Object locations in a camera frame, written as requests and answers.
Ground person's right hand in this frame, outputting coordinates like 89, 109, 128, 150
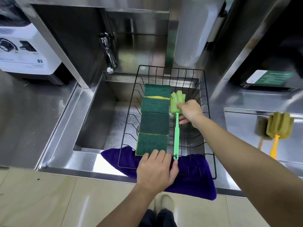
176, 99, 206, 129

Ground person's left hand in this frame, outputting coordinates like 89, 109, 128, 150
136, 149, 180, 195

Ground green yellow scouring sponge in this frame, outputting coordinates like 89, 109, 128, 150
141, 96, 170, 114
135, 133, 169, 156
140, 113, 170, 136
144, 84, 171, 99

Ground green handled sponge brush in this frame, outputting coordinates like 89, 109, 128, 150
169, 90, 186, 161

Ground black metal wire basket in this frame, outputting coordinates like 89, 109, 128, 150
117, 65, 217, 180

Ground yellow handled sponge brush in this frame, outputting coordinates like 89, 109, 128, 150
266, 112, 295, 160

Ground person's left forearm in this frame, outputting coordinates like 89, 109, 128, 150
96, 184, 156, 227

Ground person's right forearm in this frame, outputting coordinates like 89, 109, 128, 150
194, 114, 303, 227

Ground person's right beige shoe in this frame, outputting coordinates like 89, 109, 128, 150
160, 195, 175, 213

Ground person's dark trousers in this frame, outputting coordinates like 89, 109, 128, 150
138, 208, 177, 227

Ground purple cloth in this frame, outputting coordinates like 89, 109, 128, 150
100, 146, 217, 201

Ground shallow steel drip tray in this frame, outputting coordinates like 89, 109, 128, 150
223, 107, 303, 178

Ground stainless steel sink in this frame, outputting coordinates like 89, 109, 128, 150
73, 72, 206, 152

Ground white plastic cylindrical container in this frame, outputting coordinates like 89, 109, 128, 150
173, 0, 227, 67

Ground chrome faucet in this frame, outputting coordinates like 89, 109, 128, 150
99, 33, 118, 74

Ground black machine with green label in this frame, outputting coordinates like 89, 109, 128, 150
229, 0, 303, 90

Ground stainless steel shelf rack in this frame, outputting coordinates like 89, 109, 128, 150
13, 0, 171, 89

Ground white black blender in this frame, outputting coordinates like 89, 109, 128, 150
0, 0, 74, 85

